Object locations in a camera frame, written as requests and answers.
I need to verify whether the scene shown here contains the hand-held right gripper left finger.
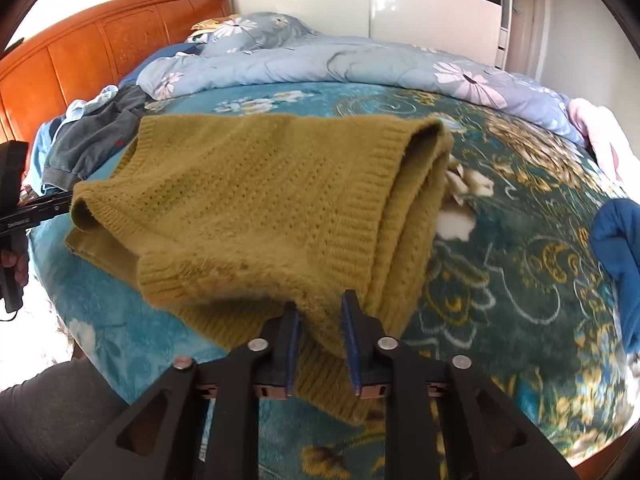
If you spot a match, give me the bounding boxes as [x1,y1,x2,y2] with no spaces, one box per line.
[60,302,301,480]

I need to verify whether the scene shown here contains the mustard knit sweater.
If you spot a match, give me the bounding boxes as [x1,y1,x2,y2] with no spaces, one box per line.
[65,112,455,426]

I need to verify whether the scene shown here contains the grey knit garment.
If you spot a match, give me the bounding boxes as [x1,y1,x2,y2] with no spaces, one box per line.
[42,85,147,192]

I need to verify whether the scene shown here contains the pink quilted blanket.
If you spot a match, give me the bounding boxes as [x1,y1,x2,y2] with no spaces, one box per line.
[567,97,627,182]

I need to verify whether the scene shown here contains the blue fleece garment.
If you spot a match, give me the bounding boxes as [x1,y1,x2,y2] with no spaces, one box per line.
[26,124,57,197]

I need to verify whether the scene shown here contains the yellow patterned pillow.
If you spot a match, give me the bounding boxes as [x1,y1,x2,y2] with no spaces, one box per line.
[192,18,237,34]

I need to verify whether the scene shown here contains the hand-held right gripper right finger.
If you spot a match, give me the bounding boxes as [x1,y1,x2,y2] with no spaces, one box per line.
[341,290,581,480]

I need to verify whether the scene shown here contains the light blue daisy pillow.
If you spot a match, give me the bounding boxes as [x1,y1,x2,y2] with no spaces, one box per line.
[200,12,322,57]

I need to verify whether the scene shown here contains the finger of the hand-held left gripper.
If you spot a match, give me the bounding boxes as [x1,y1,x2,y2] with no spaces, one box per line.
[20,191,76,222]

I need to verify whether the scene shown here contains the white wardrobe with black stripe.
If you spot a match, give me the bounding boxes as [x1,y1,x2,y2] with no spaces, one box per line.
[230,0,506,69]

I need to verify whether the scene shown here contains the pale blue white garment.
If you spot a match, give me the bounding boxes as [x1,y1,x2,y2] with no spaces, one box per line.
[64,85,120,122]

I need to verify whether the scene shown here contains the light blue daisy quilt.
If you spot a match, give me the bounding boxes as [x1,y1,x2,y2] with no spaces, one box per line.
[136,35,587,147]

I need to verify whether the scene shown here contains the wooden room door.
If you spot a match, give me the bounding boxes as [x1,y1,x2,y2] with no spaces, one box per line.
[509,0,542,77]

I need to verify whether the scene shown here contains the person's left hand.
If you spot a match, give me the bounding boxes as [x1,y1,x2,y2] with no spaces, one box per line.
[0,249,30,287]

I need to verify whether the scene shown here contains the person's dark trouser leg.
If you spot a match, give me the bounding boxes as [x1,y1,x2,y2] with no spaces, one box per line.
[0,360,133,480]

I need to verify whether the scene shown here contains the orange wooden bed headboard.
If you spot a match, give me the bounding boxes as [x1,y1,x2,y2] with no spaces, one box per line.
[0,0,232,162]

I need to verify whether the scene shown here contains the teal floral blanket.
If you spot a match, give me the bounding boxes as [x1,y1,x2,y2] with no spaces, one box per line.
[27,82,637,464]

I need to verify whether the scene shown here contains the dark blue garment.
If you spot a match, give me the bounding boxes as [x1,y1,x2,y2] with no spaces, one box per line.
[589,199,640,357]

